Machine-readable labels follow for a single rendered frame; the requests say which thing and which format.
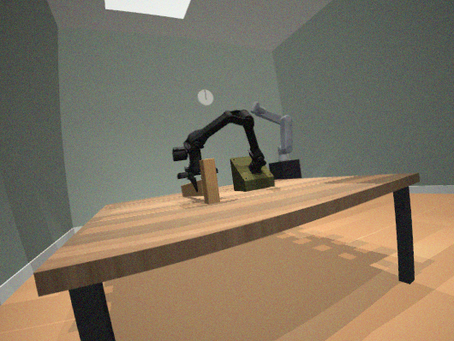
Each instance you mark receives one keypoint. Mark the light wooden board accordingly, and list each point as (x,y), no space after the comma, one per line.
(188,190)

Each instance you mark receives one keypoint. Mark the wooden headboard post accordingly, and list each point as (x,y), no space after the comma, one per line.
(209,181)

